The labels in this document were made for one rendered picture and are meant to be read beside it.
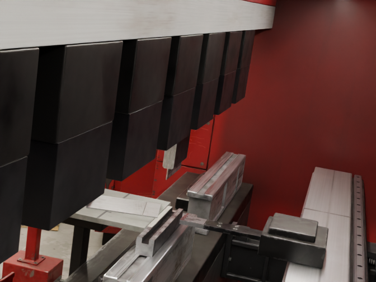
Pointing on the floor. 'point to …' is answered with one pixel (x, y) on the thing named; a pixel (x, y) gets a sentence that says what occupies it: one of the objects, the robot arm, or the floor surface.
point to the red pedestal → (33, 262)
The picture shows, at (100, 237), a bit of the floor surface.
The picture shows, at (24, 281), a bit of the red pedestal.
